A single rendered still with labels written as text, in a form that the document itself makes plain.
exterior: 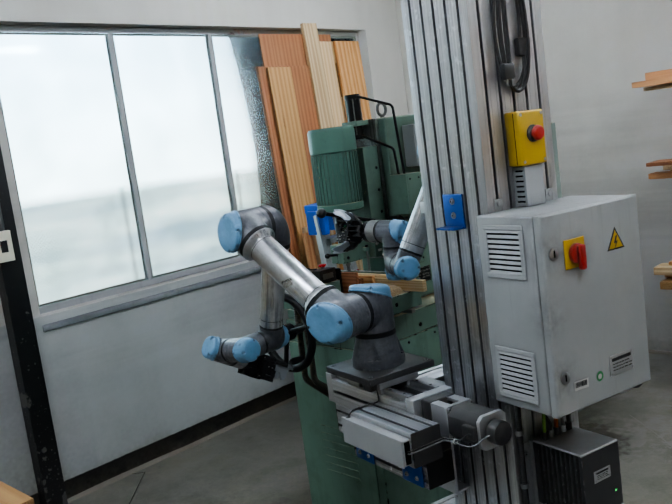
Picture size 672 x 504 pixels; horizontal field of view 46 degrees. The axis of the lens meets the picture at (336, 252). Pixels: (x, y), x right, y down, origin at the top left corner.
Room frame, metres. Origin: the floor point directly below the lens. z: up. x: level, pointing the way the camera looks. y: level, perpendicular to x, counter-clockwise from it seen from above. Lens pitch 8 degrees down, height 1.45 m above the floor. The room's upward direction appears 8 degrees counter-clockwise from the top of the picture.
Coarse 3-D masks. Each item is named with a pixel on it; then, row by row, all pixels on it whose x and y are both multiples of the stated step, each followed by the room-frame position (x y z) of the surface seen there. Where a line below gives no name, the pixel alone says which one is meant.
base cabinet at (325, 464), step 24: (408, 336) 2.83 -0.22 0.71; (432, 336) 2.92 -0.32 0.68; (336, 360) 2.81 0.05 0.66; (312, 408) 2.94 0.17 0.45; (312, 432) 2.95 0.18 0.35; (336, 432) 2.85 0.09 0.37; (312, 456) 2.97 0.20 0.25; (336, 456) 2.86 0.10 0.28; (312, 480) 2.99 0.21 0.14; (336, 480) 2.88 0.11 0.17; (360, 480) 2.78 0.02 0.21; (384, 480) 2.69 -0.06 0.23
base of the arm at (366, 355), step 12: (360, 336) 2.13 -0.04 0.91; (372, 336) 2.11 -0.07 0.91; (384, 336) 2.12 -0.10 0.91; (396, 336) 2.16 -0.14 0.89; (360, 348) 2.13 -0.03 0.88; (372, 348) 2.11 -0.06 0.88; (384, 348) 2.11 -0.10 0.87; (396, 348) 2.13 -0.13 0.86; (360, 360) 2.12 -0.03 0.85; (372, 360) 2.11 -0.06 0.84; (384, 360) 2.10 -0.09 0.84; (396, 360) 2.11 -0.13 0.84
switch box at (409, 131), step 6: (402, 126) 3.05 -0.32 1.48; (408, 126) 3.03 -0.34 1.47; (414, 126) 3.02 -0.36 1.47; (402, 132) 3.06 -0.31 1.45; (408, 132) 3.03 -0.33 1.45; (414, 132) 3.02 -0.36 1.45; (408, 138) 3.04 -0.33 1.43; (414, 138) 3.02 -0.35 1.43; (408, 144) 3.04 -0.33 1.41; (414, 144) 3.02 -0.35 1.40; (408, 150) 3.04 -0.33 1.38; (414, 150) 3.02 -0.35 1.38; (408, 156) 3.04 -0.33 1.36; (414, 156) 3.02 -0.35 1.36; (408, 162) 3.05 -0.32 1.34; (414, 162) 3.03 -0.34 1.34
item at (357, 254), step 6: (330, 246) 2.95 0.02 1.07; (360, 246) 2.96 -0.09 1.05; (348, 252) 2.91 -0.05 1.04; (354, 252) 2.94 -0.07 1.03; (360, 252) 2.96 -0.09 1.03; (336, 258) 2.93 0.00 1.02; (342, 258) 2.90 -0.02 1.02; (348, 258) 2.91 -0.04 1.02; (354, 258) 2.93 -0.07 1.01; (360, 258) 2.95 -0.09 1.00; (348, 264) 2.95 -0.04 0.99
